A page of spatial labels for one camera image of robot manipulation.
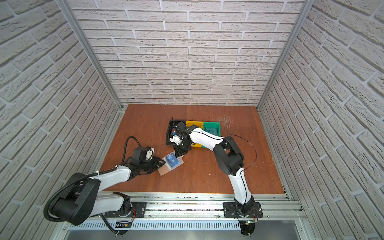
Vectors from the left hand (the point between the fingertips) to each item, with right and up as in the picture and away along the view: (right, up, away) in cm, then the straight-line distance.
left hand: (165, 161), depth 88 cm
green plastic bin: (+30, +19, +14) cm, 38 cm away
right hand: (+7, +4, 0) cm, 8 cm away
